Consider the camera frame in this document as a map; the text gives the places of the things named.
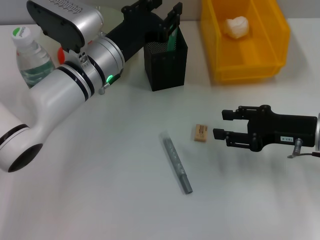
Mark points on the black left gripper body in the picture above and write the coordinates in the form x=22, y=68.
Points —
x=135, y=30

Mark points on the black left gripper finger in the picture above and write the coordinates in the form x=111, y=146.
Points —
x=172, y=20
x=142, y=4

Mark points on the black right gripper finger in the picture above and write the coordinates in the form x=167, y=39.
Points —
x=218, y=133
x=228, y=115

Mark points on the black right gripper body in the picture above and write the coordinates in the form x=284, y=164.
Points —
x=287, y=128

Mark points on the mint green pen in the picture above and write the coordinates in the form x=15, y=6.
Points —
x=172, y=42

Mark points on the white paper ball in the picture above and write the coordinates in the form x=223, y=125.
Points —
x=236, y=27

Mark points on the orange toy fruit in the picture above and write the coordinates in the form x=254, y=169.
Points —
x=60, y=55

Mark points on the clear green-label water bottle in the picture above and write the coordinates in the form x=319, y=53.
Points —
x=32, y=62

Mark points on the beige eraser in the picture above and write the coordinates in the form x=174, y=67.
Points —
x=201, y=132

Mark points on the translucent wavy fruit plate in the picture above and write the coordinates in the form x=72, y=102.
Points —
x=112, y=15

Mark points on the black mesh pen holder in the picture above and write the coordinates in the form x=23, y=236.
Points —
x=165, y=72

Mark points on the grey pen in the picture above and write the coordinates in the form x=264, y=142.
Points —
x=176, y=165

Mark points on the yellow plastic bin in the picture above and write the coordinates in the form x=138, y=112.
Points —
x=250, y=55

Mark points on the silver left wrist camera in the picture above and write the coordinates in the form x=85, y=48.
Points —
x=57, y=22

